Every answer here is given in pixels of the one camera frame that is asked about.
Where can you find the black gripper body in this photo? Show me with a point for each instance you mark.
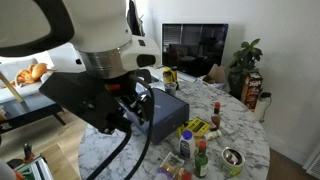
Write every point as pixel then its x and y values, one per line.
pixel 101 103

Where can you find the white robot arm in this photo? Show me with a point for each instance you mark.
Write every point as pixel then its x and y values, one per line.
pixel 109 51

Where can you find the navy blue box base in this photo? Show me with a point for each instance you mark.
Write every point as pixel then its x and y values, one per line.
pixel 170 112

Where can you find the orange jenga box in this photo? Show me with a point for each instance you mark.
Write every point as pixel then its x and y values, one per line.
pixel 251 90

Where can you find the grey cup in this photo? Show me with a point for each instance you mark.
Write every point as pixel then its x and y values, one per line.
pixel 170 88

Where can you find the yellow mustard bottle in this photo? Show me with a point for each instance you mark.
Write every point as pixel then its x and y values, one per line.
pixel 167 75

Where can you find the dark coffee table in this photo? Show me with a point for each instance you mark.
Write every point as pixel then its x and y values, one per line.
pixel 34 108

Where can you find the snack packet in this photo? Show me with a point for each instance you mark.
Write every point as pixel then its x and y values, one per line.
pixel 172 160

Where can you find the grey sofa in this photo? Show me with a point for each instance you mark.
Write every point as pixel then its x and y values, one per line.
pixel 9 70

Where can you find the orange plush toy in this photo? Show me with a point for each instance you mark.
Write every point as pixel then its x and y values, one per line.
pixel 31 75

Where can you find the white bottle blue cap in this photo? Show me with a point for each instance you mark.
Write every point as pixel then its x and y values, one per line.
pixel 187 144

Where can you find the purple wrapped candy bag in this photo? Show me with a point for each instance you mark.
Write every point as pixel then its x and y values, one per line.
pixel 172 173

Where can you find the black television screen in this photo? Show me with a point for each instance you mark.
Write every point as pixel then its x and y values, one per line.
pixel 193 48

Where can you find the small white tube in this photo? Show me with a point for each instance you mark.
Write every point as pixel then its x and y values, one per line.
pixel 212 135

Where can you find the hot sauce bottle red cap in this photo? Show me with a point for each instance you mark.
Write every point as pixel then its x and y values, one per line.
pixel 216 117

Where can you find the green glass bottle red cap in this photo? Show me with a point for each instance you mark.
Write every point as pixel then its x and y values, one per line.
pixel 201 160

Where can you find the brown paper bag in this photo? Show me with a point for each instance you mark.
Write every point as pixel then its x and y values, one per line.
pixel 215 75

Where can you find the open green tin can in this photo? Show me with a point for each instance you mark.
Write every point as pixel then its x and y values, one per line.
pixel 232 161

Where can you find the green potted plant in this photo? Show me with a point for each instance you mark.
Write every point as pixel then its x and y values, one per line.
pixel 243 63

